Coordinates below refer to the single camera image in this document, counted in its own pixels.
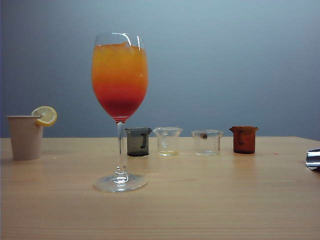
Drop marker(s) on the beige paper cup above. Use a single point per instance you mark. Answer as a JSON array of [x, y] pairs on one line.
[[25, 140]]

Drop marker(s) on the wine glass with orange cocktail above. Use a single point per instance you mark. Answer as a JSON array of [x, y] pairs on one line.
[[119, 75]]

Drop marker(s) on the clear beaker with yellow residue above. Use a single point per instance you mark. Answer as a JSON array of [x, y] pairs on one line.
[[167, 142]]

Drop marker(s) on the smoky grey small beaker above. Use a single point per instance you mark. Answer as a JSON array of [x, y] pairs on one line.
[[136, 145]]

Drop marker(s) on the shiny metal scoop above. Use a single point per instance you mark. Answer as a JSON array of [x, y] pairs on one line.
[[313, 160]]

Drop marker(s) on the yellow lemon slice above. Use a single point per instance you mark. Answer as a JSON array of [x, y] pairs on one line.
[[47, 116]]

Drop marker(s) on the clear beaker with brown mark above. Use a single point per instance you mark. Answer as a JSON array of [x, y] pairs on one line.
[[207, 145]]

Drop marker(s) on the amber orange small beaker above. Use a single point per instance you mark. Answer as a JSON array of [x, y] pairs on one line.
[[244, 142]]

